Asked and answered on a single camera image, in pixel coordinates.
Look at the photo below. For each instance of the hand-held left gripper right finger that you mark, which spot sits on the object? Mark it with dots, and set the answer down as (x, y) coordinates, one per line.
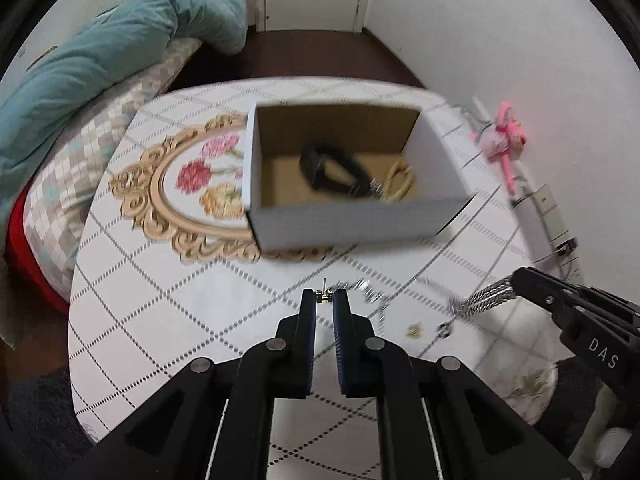
(340, 332)

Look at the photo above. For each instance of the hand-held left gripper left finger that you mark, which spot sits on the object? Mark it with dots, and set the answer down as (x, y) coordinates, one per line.
(310, 325)

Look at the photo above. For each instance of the dark rug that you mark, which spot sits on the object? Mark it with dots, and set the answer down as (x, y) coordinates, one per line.
(40, 425)

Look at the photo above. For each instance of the teal duvet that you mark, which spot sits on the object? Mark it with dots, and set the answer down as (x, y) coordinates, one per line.
(100, 70)

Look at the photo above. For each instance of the pink toy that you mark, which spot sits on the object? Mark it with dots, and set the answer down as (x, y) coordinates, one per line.
(505, 140)

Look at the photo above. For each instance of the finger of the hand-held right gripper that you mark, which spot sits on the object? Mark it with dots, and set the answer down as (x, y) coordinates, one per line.
(600, 345)
(537, 285)

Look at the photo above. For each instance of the white cardboard box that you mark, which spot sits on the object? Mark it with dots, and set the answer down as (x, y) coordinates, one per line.
(350, 220)

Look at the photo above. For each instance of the red bed base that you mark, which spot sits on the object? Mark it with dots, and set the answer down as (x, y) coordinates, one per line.
(30, 255)

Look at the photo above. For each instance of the small gold earring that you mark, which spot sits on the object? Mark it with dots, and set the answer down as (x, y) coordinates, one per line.
(325, 296)

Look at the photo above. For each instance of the small dark stud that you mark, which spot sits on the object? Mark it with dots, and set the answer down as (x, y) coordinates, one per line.
(444, 330)

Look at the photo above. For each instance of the small gold stud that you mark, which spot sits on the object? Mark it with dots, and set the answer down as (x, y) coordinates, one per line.
(414, 330)

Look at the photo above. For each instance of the checkered pillow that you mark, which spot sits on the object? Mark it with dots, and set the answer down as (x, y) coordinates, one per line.
(75, 185)

